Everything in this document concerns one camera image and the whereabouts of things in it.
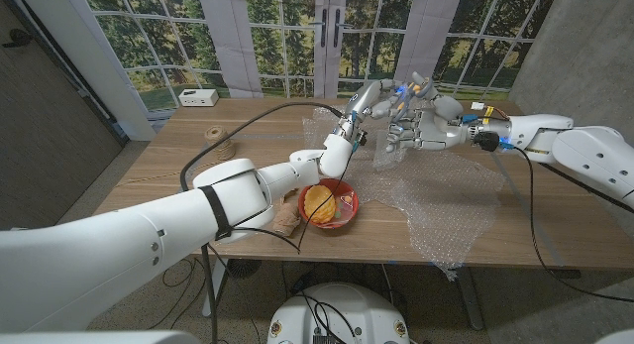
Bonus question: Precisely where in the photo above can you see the orange grey handled scissors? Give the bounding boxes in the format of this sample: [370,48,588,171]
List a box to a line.
[393,77,435,125]

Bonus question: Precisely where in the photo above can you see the thin black left wrist cable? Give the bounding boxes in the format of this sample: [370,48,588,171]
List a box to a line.
[237,145,356,255]

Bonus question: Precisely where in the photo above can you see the black round ribbed object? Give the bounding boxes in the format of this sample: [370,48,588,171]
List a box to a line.
[226,258,263,280]

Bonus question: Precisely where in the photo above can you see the white table leg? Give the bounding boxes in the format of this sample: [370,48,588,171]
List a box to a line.
[201,258,230,318]

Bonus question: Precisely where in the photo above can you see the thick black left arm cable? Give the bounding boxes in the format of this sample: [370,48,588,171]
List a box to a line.
[178,101,346,344]

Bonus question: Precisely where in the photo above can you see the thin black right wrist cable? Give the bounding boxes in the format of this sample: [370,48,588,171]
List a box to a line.
[512,146,634,304]

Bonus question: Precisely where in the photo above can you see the crumpled beige cloth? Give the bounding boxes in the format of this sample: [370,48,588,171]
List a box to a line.
[271,192,302,238]

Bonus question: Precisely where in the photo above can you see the printed forest window backdrop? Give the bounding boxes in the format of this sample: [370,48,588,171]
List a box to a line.
[78,0,561,112]

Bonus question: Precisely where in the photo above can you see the black flat floor plate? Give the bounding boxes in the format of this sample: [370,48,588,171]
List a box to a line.
[548,268,582,281]

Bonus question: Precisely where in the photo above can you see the clear bubble wrap sheet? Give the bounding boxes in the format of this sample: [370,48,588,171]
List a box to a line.
[301,103,506,282]

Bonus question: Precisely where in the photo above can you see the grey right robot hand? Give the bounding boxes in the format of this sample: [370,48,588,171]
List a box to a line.
[383,70,476,155]

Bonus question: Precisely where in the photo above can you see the red bowl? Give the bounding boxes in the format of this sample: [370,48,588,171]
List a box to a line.
[297,178,360,230]

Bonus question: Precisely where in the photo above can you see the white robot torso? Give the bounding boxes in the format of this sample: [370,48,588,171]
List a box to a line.
[266,283,411,344]

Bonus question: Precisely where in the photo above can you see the white power strip box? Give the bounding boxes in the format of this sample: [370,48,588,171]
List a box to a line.
[177,88,220,108]

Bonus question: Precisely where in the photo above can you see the small wrapped candy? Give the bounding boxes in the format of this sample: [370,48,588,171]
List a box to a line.
[336,193,354,219]

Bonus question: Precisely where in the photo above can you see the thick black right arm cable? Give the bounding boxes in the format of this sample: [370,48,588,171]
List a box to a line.
[539,163,634,216]

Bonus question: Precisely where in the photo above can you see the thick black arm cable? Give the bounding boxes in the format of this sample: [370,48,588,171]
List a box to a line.
[178,101,346,344]
[539,163,634,216]

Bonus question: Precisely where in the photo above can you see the yellow textured toy fruit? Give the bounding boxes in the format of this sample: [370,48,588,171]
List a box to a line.
[303,184,337,225]

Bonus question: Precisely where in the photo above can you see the black wall hook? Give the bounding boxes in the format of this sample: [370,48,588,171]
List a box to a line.
[2,29,31,48]

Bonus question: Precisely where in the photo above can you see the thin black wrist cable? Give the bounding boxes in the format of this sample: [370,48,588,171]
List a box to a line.
[237,145,356,255]
[512,146,634,304]

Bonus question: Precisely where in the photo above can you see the grey table leg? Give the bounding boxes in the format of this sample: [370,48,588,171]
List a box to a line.
[458,272,485,331]

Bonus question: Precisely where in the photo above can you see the brown twine spool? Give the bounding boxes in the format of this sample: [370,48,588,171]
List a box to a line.
[204,126,237,162]

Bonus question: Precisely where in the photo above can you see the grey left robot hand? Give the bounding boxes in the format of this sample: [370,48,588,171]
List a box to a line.
[339,78,407,141]

